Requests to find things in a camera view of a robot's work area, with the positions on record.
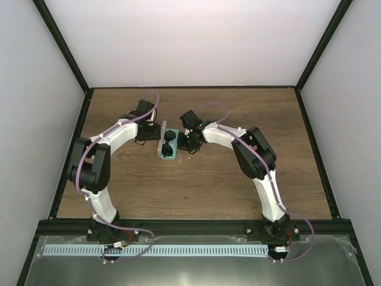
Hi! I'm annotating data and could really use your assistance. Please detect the grey glasses case green lining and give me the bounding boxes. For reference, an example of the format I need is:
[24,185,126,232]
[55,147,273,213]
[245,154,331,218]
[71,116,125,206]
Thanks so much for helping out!
[157,120,179,160]

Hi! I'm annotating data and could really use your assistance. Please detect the black sunglasses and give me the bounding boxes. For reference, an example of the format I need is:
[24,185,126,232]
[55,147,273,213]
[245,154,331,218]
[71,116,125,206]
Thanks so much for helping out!
[161,130,177,158]

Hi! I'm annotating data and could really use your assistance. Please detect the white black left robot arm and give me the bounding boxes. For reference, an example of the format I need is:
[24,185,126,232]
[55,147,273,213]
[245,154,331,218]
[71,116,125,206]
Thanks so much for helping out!
[67,119,161,241]

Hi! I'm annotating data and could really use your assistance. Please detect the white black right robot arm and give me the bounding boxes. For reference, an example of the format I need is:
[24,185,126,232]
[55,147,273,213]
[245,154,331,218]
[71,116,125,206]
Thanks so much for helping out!
[178,116,290,240]

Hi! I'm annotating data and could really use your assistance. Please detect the shiny metal front sheet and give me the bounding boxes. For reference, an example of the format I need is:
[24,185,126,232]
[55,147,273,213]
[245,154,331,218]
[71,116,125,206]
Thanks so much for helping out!
[25,235,365,285]

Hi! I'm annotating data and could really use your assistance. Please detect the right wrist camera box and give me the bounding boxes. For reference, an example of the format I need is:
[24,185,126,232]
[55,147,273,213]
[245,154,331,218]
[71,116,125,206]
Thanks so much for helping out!
[180,110,202,130]

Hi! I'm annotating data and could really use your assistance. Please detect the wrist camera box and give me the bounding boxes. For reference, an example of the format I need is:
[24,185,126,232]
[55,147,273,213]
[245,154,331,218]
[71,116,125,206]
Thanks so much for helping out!
[180,110,202,130]
[135,100,157,122]

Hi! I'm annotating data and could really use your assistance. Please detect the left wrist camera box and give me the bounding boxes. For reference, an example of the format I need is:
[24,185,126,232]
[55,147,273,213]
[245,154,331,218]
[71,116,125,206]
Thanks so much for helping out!
[135,100,157,122]

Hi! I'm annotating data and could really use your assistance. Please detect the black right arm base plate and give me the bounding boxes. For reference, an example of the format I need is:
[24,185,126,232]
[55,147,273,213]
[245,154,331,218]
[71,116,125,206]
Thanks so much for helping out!
[243,220,300,243]

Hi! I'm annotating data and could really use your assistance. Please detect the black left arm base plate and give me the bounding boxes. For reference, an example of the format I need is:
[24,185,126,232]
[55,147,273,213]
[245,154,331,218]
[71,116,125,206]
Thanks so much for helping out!
[86,218,140,243]

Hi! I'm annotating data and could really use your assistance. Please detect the light blue slotted cable duct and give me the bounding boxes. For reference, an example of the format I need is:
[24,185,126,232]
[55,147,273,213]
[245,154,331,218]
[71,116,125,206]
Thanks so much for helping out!
[42,244,268,257]

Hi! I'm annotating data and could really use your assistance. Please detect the black enclosure frame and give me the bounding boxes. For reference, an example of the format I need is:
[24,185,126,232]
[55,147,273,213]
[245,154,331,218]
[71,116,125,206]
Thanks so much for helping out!
[16,0,376,286]

